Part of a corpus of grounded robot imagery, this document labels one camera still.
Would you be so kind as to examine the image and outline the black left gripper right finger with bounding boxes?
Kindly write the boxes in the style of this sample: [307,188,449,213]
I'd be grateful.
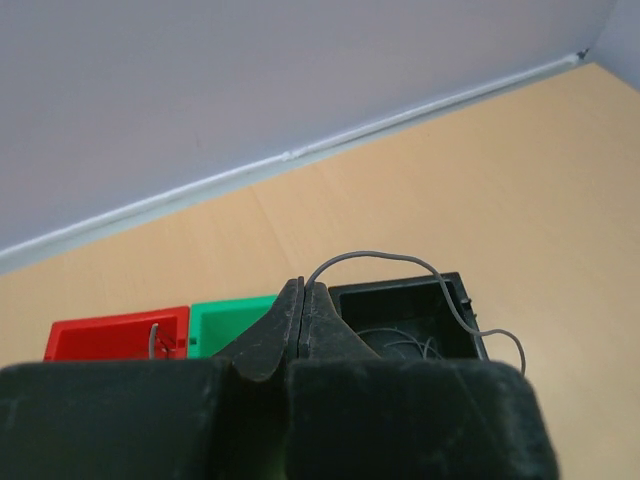
[287,281,561,480]

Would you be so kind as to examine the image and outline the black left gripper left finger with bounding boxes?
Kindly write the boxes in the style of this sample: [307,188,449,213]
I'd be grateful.
[1,279,304,479]

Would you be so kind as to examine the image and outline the green plastic bin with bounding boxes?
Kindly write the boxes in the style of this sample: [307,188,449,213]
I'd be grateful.
[187,295,277,358]

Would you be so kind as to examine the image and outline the black plastic bin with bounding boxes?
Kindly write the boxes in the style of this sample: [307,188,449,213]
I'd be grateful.
[329,276,488,360]

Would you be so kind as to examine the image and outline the red plastic bin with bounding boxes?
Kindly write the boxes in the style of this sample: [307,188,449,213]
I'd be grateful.
[44,306,190,362]

